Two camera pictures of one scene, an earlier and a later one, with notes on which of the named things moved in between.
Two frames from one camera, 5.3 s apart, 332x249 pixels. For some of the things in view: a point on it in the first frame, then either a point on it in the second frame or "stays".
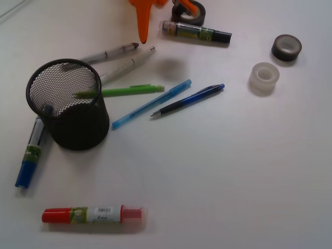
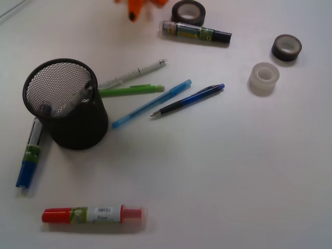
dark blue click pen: (195, 97) stays
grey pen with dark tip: (96, 57) → (83, 93)
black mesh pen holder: (67, 94) stays
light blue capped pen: (150, 105) stays
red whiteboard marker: (114, 215) stays
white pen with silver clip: (126, 66) → (116, 80)
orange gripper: (143, 8) → (134, 7)
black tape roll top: (180, 16) stays
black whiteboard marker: (195, 32) stays
